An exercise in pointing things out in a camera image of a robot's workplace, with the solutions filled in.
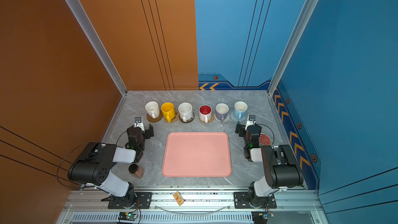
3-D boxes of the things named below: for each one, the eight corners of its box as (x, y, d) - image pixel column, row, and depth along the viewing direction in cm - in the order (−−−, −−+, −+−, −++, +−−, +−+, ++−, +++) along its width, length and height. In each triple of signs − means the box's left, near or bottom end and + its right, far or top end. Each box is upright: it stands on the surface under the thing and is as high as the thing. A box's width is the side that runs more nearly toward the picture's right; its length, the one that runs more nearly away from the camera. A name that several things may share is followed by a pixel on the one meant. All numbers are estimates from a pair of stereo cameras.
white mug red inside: (196, 121, 105) (195, 113, 98) (203, 110, 111) (203, 102, 104) (206, 125, 102) (207, 118, 96) (213, 114, 108) (214, 107, 101)
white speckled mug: (178, 125, 102) (176, 116, 94) (180, 111, 110) (178, 102, 102) (191, 125, 102) (190, 116, 94) (192, 111, 110) (191, 102, 102)
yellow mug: (162, 124, 103) (158, 115, 95) (165, 111, 110) (162, 101, 102) (174, 124, 103) (171, 115, 95) (176, 111, 110) (173, 101, 102)
